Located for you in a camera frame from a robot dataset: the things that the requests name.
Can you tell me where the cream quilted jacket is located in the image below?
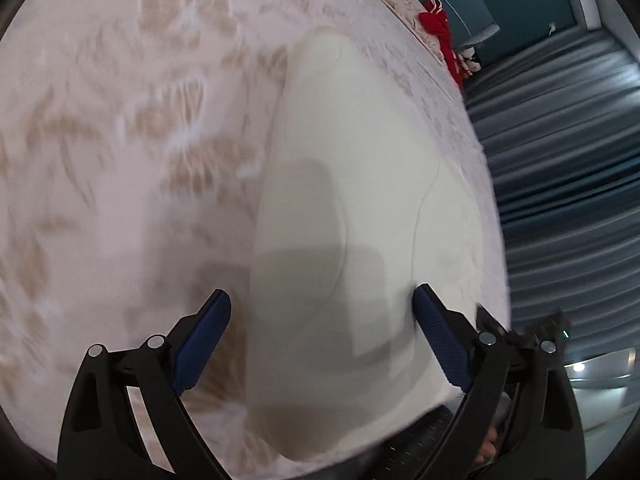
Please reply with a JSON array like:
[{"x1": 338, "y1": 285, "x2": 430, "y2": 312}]
[{"x1": 246, "y1": 28, "x2": 484, "y2": 462}]

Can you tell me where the person's right hand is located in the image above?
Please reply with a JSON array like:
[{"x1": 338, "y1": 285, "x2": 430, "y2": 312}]
[{"x1": 474, "y1": 426, "x2": 498, "y2": 466}]

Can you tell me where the grey curtain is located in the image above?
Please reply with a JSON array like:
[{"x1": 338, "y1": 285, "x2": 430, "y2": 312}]
[{"x1": 466, "y1": 27, "x2": 639, "y2": 361}]

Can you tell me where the pink butterfly bedspread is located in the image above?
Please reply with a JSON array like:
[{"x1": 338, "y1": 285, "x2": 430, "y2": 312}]
[{"x1": 1, "y1": 0, "x2": 510, "y2": 479}]

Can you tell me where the small plush toy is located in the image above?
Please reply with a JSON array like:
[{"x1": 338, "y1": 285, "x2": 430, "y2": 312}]
[{"x1": 456, "y1": 47, "x2": 482, "y2": 79}]

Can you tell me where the red garment on bed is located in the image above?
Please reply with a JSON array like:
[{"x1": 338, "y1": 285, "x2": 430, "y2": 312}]
[{"x1": 418, "y1": 0, "x2": 463, "y2": 89}]

